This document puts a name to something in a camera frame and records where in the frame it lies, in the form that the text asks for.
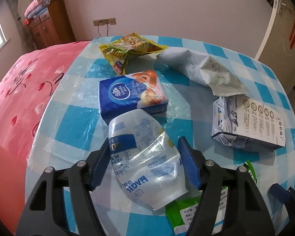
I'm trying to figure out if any green white snack wrapper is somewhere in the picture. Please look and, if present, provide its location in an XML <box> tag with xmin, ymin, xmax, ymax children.
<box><xmin>164</xmin><ymin>160</ymin><xmax>259</xmax><ymax>236</ymax></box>

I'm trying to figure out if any clear crushed plastic bottle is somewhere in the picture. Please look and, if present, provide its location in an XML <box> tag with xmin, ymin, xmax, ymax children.
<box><xmin>109</xmin><ymin>109</ymin><xmax>188</xmax><ymax>210</ymax></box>

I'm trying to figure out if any grey white paper bag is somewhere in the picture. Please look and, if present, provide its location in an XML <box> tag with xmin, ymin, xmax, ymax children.
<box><xmin>157</xmin><ymin>47</ymin><xmax>249</xmax><ymax>97</ymax></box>

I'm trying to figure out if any blue Vinda tissue pack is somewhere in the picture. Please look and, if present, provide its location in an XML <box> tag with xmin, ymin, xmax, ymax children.
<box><xmin>99</xmin><ymin>70</ymin><xmax>169</xmax><ymax>124</ymax></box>

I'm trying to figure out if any white blue milk carton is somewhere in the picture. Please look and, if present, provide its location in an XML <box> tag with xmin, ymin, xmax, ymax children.
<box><xmin>211</xmin><ymin>95</ymin><xmax>286</xmax><ymax>152</ymax></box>

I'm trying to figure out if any pink heart bed cover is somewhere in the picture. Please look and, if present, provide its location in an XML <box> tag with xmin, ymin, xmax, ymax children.
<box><xmin>0</xmin><ymin>41</ymin><xmax>89</xmax><ymax>235</ymax></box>

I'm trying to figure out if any yellow snack wrapper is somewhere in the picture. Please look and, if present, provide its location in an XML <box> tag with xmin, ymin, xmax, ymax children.
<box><xmin>100</xmin><ymin>32</ymin><xmax>168</xmax><ymax>76</ymax></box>

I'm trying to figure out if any brown wooden cabinet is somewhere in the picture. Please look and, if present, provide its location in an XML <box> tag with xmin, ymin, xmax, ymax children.
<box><xmin>26</xmin><ymin>0</ymin><xmax>76</xmax><ymax>50</ymax></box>

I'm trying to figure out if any folded blankets stack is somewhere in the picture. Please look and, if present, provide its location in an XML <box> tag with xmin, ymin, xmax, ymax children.
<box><xmin>24</xmin><ymin>0</ymin><xmax>52</xmax><ymax>19</ymax></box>

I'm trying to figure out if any beige door with handle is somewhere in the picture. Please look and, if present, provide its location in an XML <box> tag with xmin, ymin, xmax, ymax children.
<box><xmin>255</xmin><ymin>0</ymin><xmax>295</xmax><ymax>93</ymax></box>

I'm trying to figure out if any wall power socket strip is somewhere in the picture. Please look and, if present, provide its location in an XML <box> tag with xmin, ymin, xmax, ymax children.
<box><xmin>93</xmin><ymin>18</ymin><xmax>117</xmax><ymax>27</ymax></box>

